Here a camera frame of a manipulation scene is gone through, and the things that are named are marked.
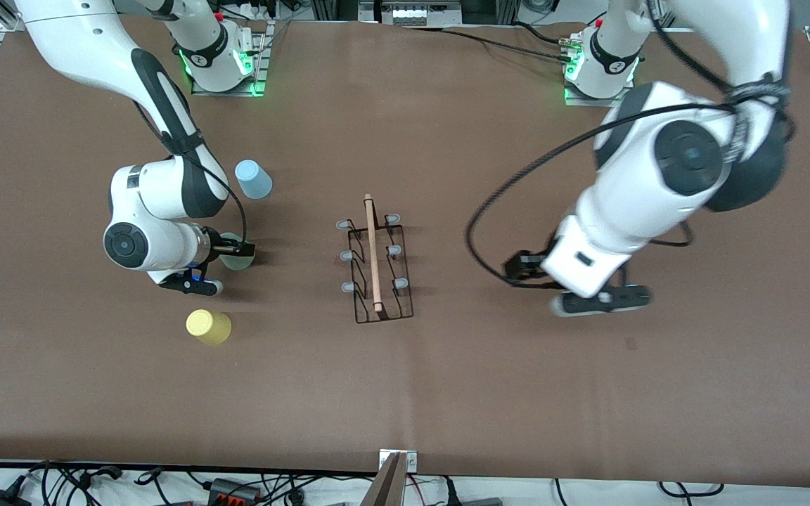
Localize light blue plastic cup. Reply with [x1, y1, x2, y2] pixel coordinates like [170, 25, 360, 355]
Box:
[235, 160, 274, 200]

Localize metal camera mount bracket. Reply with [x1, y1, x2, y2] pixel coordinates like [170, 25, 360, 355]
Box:
[359, 450, 418, 506]

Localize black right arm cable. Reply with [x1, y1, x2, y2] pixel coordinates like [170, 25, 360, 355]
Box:
[134, 98, 248, 247]

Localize mint green plastic cup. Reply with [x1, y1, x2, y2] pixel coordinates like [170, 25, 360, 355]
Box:
[221, 233, 256, 272]

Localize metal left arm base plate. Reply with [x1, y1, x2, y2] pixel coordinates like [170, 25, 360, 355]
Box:
[564, 81, 639, 108]

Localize black wire cup holder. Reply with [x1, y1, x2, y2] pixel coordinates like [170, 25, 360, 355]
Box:
[335, 194, 415, 325]

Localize yellow plastic cup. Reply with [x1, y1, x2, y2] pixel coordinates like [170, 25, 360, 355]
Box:
[186, 309, 233, 346]

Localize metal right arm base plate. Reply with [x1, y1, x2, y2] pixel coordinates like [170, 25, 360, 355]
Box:
[191, 21, 276, 98]

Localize brown paper table cover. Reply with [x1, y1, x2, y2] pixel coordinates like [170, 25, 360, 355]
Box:
[0, 15, 810, 489]

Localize black cable on table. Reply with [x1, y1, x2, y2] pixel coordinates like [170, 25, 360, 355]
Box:
[405, 25, 578, 64]

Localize white power strip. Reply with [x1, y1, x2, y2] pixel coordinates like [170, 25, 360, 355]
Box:
[380, 0, 463, 27]

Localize black box orange connectors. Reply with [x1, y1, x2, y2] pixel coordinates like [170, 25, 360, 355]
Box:
[207, 478, 263, 505]

